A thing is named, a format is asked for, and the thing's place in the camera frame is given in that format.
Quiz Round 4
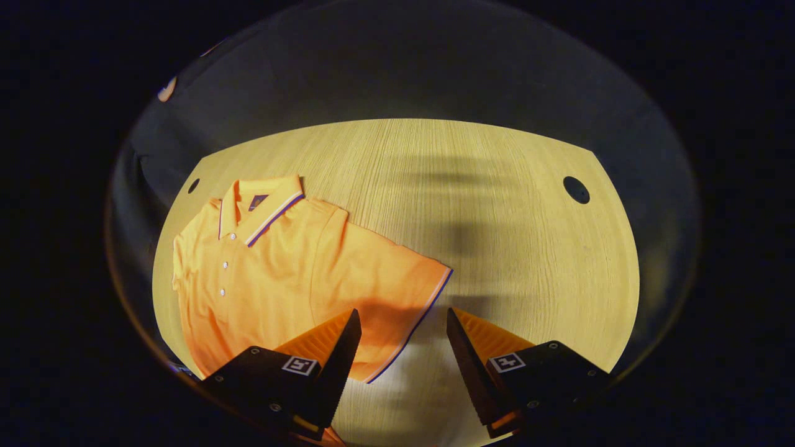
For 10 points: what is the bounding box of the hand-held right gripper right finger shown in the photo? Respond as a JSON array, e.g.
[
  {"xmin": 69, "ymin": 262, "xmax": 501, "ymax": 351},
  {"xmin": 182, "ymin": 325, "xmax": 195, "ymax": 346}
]
[{"xmin": 445, "ymin": 307, "xmax": 614, "ymax": 440}]

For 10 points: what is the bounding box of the orange T-shirt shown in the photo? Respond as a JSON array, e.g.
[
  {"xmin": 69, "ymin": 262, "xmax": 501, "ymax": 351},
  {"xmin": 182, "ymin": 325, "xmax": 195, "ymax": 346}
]
[{"xmin": 172, "ymin": 174, "xmax": 454, "ymax": 447}]

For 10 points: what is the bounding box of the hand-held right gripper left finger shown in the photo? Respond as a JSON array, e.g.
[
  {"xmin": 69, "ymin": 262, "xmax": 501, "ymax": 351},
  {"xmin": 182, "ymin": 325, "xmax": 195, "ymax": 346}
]
[{"xmin": 200, "ymin": 309, "xmax": 363, "ymax": 443}]

